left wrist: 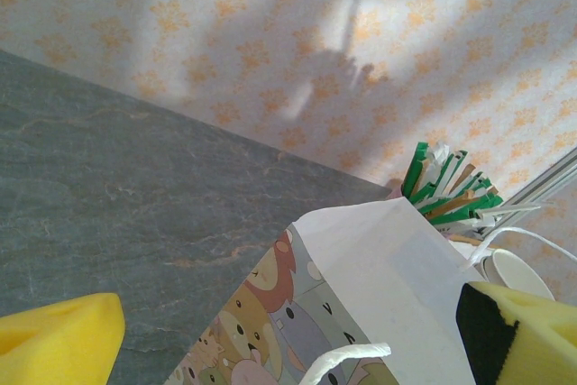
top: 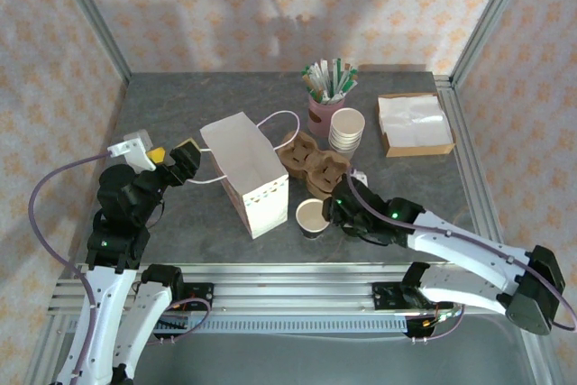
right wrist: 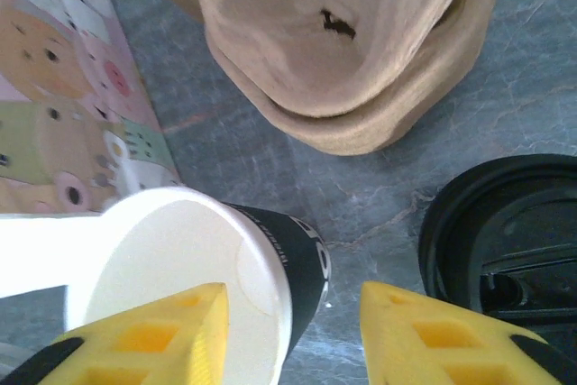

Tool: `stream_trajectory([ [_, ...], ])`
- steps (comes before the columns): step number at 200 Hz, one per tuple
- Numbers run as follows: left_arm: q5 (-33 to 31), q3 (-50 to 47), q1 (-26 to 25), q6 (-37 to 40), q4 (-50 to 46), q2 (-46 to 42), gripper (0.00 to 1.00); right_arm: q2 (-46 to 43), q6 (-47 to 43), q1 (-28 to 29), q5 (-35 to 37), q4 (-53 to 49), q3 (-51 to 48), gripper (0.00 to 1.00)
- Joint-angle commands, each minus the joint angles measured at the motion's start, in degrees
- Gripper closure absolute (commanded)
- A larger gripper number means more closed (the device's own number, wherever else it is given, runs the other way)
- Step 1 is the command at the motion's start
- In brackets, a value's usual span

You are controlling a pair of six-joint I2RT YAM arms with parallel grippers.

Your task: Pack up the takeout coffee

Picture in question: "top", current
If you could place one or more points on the takeout coffee cup black sleeve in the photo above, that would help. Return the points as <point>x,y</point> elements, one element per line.
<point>311,219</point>

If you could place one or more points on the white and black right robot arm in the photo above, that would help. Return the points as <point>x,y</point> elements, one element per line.
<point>460,250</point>

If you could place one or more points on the stack of cardboard cup carriers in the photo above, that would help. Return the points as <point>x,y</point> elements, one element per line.
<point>311,162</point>

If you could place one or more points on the stack of paper cups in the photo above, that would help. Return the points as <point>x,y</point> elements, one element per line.
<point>346,130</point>

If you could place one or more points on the brown cardboard napkin box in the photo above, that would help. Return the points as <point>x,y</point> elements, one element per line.
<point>419,150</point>

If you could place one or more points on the pink cup with brown label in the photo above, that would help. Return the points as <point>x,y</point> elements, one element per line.
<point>321,116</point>

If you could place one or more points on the white paper napkins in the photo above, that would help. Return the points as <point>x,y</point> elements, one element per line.
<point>414,119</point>

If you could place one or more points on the brown tipped white sachet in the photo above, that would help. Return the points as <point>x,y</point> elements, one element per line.
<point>308,86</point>

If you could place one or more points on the green tipped white sachet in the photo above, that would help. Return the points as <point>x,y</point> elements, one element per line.
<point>350,80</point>
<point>307,75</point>
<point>336,71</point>

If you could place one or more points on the plain white sachet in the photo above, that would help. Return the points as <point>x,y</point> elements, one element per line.
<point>323,74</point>

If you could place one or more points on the grey metal sheet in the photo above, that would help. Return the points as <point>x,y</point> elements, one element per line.
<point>293,362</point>

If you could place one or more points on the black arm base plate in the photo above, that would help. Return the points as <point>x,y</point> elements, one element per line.
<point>387,296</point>
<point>200,297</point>

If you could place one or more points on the aluminium front rail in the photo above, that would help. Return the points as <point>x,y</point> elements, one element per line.
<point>293,290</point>

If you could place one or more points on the aluminium side rail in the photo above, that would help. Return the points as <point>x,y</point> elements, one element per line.
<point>469,168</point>

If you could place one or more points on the aluminium frame post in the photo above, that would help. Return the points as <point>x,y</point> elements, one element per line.
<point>89,11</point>
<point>493,11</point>

